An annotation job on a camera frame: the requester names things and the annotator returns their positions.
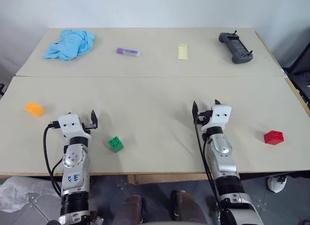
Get red toy block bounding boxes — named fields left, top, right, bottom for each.
left=263, top=130, right=285, bottom=146

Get white plastic bag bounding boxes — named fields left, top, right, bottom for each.
left=0, top=176, right=62, bottom=214

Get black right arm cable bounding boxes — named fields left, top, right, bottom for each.
left=193, top=114, right=219, bottom=203

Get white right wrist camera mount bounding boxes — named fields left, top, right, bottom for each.
left=204, top=104, right=233, bottom=129

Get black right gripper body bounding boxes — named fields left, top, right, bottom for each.
left=197, top=110, right=214, bottom=127

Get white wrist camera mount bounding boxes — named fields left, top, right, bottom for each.
left=204, top=104, right=233, bottom=129
left=57, top=113, right=92, bottom=140

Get black chair frame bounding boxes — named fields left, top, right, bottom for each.
left=281, top=28, right=310, bottom=115

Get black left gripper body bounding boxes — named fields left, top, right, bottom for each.
left=81, top=122, right=94, bottom=136

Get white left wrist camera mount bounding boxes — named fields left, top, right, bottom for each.
left=57, top=113, right=92, bottom=140

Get green toy block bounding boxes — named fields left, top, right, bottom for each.
left=108, top=135, right=124, bottom=154

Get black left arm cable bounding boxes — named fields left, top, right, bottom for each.
left=43, top=121, right=64, bottom=197

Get yellow toy block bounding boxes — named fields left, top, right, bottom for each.
left=24, top=102, right=46, bottom=117

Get pale yellow sticky notes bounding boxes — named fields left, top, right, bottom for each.
left=176, top=43, right=189, bottom=61

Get light blue crumpled cloth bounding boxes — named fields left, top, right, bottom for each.
left=42, top=29, right=96, bottom=62

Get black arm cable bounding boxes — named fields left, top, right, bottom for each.
left=43, top=121, right=64, bottom=197
left=193, top=114, right=219, bottom=203

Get dark brown rounded shape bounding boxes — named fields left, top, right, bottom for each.
left=170, top=190, right=207, bottom=225
left=113, top=195, right=144, bottom=225

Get dark grey remote controller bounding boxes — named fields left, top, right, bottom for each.
left=218, top=29, right=254, bottom=64

